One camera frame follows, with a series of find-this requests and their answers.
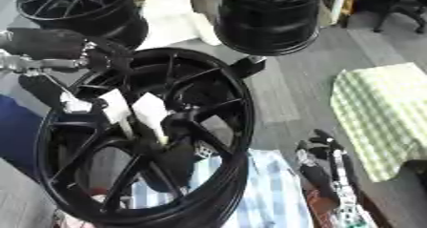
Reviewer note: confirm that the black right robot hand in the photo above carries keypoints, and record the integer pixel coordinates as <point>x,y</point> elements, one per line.
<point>322,174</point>

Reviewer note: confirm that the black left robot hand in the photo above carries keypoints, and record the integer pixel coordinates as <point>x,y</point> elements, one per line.
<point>47,44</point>

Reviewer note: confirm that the black wheel with thin spokes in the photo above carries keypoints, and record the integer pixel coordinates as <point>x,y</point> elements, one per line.
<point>119,22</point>

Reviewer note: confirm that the white pin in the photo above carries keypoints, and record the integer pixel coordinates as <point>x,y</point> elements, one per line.
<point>150,112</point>
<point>115,106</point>

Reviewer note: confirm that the large black spoked wheel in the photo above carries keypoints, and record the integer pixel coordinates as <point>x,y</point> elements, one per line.
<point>222,187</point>

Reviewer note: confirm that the black wheel with deep barrel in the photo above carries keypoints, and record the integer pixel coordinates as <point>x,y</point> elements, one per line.
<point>267,25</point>

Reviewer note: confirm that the white sheet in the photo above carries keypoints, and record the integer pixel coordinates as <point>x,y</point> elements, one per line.
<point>172,18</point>

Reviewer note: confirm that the black office chair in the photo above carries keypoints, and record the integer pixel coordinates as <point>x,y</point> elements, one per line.
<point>397,3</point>

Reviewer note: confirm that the black bracket with silver cap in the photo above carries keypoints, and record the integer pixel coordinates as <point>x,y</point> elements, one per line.
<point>247,67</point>

